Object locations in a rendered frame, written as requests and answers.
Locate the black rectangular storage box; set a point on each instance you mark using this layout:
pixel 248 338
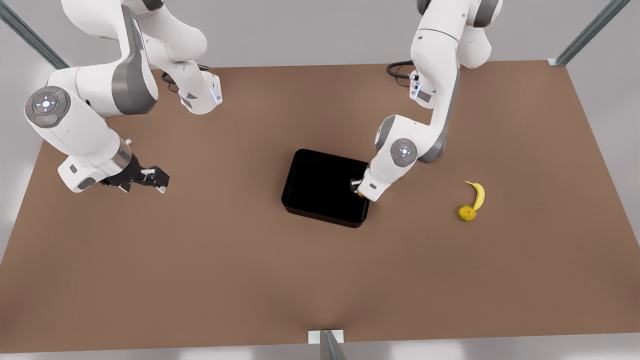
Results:
pixel 320 187

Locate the round yellow-green citrus fruit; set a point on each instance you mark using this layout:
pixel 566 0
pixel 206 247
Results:
pixel 467 214

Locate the silver frame post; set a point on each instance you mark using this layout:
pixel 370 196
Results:
pixel 30 32
pixel 330 345
pixel 587 32

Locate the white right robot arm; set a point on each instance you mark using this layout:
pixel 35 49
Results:
pixel 90 135

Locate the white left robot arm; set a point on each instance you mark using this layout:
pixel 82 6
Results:
pixel 435 65

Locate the yellow banana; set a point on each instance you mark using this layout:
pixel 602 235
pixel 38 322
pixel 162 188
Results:
pixel 479 195

